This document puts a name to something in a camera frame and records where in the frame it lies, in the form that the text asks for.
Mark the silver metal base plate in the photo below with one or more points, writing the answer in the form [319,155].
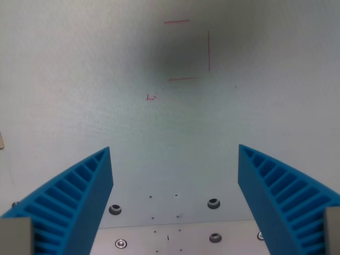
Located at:
[186,241]

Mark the silver round head screw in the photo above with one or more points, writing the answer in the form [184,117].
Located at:
[120,243]
[260,235]

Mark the beige flat object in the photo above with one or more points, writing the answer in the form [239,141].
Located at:
[1,140]

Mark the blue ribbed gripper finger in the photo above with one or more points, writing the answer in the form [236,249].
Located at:
[271,194]
[79,196]

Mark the black socket head screw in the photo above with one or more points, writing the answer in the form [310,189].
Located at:
[115,209]
[215,237]
[213,203]

